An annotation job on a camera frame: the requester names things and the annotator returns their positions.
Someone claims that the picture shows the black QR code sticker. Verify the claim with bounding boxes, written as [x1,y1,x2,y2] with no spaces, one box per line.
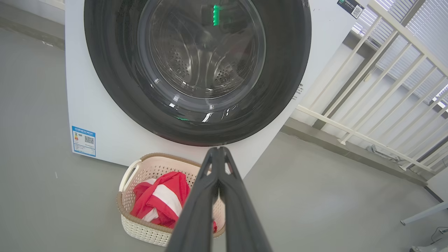
[337,0,364,19]

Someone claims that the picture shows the white front-load washing machine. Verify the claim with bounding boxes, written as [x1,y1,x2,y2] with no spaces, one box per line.
[65,0,371,179]

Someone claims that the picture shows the white window blinds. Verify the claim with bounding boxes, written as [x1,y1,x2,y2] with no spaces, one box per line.
[352,0,448,105]

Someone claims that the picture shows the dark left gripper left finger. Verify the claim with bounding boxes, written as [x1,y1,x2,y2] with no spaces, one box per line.
[165,147,220,252]

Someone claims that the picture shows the blue energy label sticker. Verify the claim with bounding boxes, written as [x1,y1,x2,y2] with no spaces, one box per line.
[71,126,96,157]

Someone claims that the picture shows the white metal railing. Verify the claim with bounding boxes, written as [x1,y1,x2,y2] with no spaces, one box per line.
[296,0,448,172]

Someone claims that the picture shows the steel washer drum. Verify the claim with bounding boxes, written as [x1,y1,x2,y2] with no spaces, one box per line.
[149,0,261,100]

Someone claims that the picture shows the washing machine glass door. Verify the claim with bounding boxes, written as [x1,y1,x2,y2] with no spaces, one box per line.
[84,0,312,147]

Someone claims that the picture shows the white floor pole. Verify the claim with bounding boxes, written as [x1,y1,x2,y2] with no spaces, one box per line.
[401,201,448,225]

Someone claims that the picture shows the thin black floor cable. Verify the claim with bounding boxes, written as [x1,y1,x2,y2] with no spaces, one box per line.
[430,227,448,244]

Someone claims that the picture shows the cream basket with brown rim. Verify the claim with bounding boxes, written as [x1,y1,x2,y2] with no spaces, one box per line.
[117,153,226,247]

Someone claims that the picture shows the red garment with white stripes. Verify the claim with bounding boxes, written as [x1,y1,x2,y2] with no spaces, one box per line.
[130,171,217,233]

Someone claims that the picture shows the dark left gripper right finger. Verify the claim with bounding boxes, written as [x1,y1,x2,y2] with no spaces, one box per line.
[219,146,273,252]

